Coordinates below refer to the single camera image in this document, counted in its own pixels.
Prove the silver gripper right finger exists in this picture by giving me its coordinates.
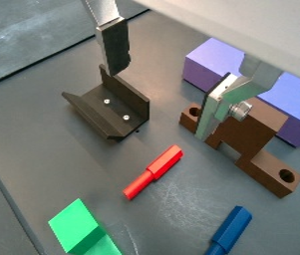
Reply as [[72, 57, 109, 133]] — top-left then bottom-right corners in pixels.
[[195, 55, 283, 140]]

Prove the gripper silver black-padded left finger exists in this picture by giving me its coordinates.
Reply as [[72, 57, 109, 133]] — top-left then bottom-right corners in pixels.
[[82, 0, 132, 76]]

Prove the green U-shaped block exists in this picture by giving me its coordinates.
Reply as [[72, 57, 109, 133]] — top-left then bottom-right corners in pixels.
[[49, 198, 122, 255]]

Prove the purple slotted board block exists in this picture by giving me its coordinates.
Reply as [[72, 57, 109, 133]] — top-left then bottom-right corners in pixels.
[[181, 37, 300, 148]]

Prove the brown bridge-shaped block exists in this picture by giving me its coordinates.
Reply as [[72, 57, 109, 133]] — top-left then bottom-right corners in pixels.
[[177, 96, 300, 199]]

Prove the red peg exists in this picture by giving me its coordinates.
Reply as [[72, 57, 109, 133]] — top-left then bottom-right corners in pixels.
[[124, 144, 183, 200]]

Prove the blue peg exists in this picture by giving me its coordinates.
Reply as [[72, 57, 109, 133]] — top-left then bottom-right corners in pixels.
[[204, 206, 252, 255]]

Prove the black angled bracket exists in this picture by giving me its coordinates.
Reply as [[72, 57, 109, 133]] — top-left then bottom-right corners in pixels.
[[62, 65, 150, 141]]

